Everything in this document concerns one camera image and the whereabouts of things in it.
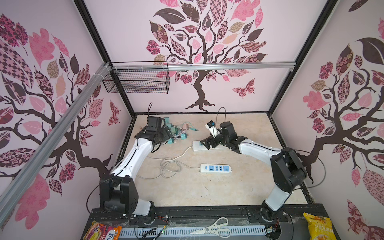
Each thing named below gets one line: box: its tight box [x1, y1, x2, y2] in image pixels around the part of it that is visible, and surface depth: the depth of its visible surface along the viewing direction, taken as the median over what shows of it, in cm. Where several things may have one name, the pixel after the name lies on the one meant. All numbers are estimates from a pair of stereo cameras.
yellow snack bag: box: [303, 212, 337, 240], surface depth 68 cm
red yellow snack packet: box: [83, 220, 122, 240], surface depth 69 cm
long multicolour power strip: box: [192, 140, 232, 152], surface depth 98 cm
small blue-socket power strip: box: [198, 163, 233, 173], surface depth 89 cm
